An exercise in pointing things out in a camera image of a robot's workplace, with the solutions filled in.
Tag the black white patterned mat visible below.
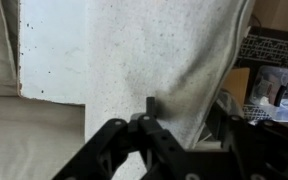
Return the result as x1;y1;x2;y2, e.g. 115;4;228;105
235;25;288;122

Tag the white wooden chair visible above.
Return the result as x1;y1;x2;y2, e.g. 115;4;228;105
17;0;89;106

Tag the off-white rectangular pillow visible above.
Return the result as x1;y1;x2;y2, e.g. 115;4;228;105
83;0;257;180

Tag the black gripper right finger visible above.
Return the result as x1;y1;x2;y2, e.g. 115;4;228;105
205;103;288;180

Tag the cream fabric sofa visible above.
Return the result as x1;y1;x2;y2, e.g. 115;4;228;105
0;0;87;180

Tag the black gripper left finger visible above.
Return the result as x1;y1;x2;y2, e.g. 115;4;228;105
52;97;187;180

